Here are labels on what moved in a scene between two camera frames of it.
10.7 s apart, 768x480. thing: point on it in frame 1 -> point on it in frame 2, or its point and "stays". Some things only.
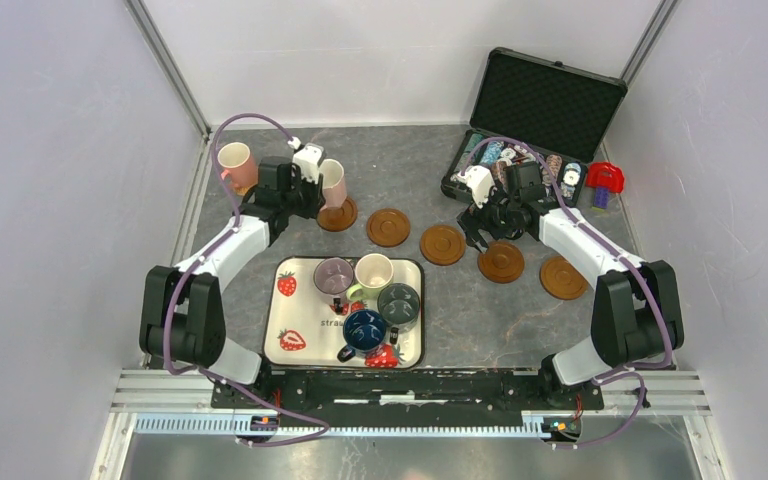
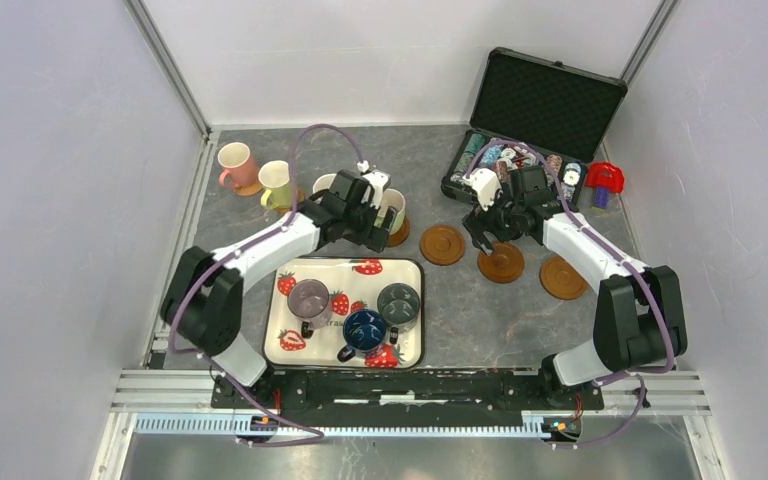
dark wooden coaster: (502, 263) stays
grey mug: (399, 304) stays
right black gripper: (472, 220) stays
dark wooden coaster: (443, 245) stays
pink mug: (241, 168) stays
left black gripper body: (303, 199) -> (360, 229)
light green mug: (373, 272) -> (392, 198)
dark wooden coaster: (561, 280) stays
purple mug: (334, 276) -> (309, 301)
